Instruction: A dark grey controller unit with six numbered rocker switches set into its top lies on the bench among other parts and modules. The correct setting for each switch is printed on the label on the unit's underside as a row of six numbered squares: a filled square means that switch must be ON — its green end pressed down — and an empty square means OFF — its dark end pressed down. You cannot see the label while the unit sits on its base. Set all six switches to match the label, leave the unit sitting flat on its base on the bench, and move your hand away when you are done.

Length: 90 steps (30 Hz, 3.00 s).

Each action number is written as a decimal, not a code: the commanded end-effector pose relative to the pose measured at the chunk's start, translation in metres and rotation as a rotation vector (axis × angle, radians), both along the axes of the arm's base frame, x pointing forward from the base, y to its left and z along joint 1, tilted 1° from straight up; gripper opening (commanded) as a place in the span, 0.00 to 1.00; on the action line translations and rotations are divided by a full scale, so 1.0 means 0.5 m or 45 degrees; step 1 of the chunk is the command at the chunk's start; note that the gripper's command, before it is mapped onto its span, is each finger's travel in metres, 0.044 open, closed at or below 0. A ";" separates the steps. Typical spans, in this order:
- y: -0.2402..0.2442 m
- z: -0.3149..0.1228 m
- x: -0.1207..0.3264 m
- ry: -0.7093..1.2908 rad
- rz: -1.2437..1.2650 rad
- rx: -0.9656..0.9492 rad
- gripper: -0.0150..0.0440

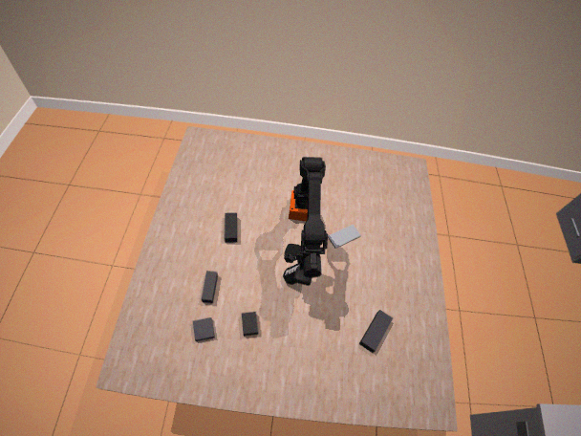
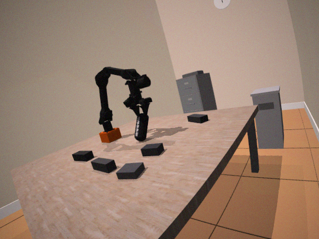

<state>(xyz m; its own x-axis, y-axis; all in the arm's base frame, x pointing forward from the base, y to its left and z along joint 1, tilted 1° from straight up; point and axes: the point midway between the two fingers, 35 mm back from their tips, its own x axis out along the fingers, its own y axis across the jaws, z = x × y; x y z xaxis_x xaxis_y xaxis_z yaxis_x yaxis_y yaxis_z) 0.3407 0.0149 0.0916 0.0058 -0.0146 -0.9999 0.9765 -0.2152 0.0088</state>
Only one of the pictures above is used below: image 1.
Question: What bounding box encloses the dark grey controller unit with label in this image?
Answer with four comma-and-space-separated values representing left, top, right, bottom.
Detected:
283, 263, 304, 285

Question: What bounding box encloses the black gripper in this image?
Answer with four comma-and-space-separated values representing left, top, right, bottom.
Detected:
293, 254, 312, 286

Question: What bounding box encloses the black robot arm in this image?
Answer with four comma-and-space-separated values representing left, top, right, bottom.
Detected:
284, 157, 328, 278

